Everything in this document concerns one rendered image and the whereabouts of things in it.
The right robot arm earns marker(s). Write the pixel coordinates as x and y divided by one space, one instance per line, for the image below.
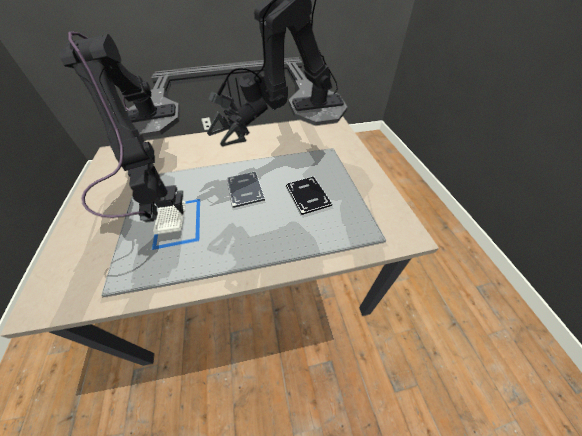
97 74

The blue tape outline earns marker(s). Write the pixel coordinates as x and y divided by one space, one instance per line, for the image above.
185 241

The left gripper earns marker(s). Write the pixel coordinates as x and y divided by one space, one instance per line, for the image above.
235 122

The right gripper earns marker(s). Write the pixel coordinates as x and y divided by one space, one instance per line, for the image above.
165 197

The white well plate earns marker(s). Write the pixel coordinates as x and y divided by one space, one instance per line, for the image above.
169 219

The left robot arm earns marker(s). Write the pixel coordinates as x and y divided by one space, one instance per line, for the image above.
288 14

